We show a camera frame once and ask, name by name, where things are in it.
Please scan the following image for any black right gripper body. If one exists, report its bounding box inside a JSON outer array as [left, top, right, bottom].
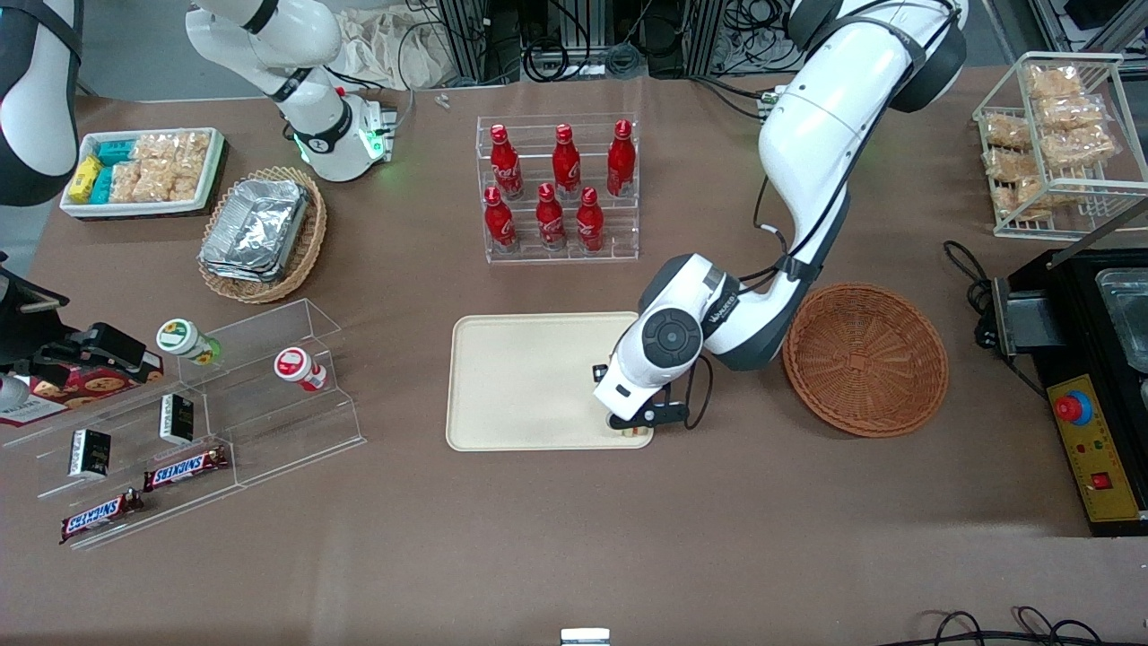
[[0, 274, 73, 378]]

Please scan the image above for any cream plastic serving tray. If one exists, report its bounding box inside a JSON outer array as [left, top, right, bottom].
[[447, 312, 656, 451]]

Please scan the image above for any silver foil tray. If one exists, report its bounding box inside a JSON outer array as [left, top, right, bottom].
[[204, 179, 310, 270], [201, 251, 297, 284]]

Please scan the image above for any wicker basket holding foil trays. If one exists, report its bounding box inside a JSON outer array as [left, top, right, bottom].
[[199, 166, 328, 304]]

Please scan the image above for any round empty wicker basket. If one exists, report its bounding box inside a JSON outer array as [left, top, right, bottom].
[[783, 284, 949, 439]]

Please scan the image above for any red tartan cookie box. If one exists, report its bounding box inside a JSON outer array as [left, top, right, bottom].
[[0, 354, 164, 427]]

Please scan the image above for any green lidded yogurt cup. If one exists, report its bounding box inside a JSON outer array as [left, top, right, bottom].
[[157, 319, 221, 364]]

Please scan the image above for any small black white box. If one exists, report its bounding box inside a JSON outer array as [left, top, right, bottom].
[[69, 429, 112, 478], [160, 393, 195, 445]]

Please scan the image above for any white rectangular snack bin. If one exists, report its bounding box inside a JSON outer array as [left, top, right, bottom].
[[61, 128, 225, 219]]

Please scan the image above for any Snickers chocolate bar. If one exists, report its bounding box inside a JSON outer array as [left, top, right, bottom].
[[143, 446, 230, 492], [60, 489, 144, 544]]

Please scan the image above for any brown table mat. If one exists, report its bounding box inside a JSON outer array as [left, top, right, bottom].
[[0, 67, 1148, 646]]

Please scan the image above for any red cola bottle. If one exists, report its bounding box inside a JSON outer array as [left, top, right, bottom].
[[552, 124, 582, 198], [483, 186, 518, 252], [607, 119, 637, 198], [535, 182, 568, 250], [575, 186, 605, 252], [489, 124, 524, 200]]

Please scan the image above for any red lidded yogurt cup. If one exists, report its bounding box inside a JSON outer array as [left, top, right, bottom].
[[274, 347, 328, 392]]

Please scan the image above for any clear acrylic stepped display stand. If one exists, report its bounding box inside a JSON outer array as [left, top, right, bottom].
[[0, 299, 367, 550]]

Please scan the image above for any clear acrylic bottle rack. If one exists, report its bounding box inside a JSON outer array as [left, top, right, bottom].
[[475, 115, 639, 264]]

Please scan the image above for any white crumpled cloth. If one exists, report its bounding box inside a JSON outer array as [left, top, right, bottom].
[[336, 7, 449, 91]]

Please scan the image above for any black cooking appliance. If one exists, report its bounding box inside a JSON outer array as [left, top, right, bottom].
[[991, 247, 1148, 537]]

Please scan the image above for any clear bag of fried snacks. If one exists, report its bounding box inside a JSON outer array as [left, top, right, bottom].
[[1016, 176, 1052, 222], [1036, 94, 1106, 132], [1027, 65, 1083, 100], [1040, 126, 1118, 168], [985, 148, 1041, 186], [984, 112, 1032, 150]]

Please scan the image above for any yellow control panel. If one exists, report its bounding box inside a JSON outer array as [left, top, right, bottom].
[[1047, 374, 1148, 524]]

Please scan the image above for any steel appliance pan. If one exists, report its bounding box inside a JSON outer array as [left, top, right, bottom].
[[1094, 267, 1148, 373]]

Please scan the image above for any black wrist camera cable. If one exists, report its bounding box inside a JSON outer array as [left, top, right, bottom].
[[683, 354, 715, 430]]

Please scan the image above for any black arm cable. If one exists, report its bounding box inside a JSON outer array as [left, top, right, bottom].
[[752, 170, 848, 292]]

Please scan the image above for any black cable bundle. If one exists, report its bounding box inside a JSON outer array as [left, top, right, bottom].
[[520, 36, 647, 83]]

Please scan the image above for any black appliance power cable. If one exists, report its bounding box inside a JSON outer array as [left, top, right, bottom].
[[942, 240, 1050, 400]]

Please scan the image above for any black floor cable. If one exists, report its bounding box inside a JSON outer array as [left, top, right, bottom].
[[897, 610, 987, 646], [1013, 607, 1109, 646]]

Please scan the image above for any aluminium rack frame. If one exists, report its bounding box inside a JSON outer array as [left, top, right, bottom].
[[435, 0, 790, 86]]

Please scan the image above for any white wire basket rack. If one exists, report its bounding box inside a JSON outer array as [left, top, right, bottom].
[[973, 52, 1148, 239]]

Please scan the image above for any aluminium corner frame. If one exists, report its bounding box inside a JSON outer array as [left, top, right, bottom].
[[987, 0, 1148, 64]]

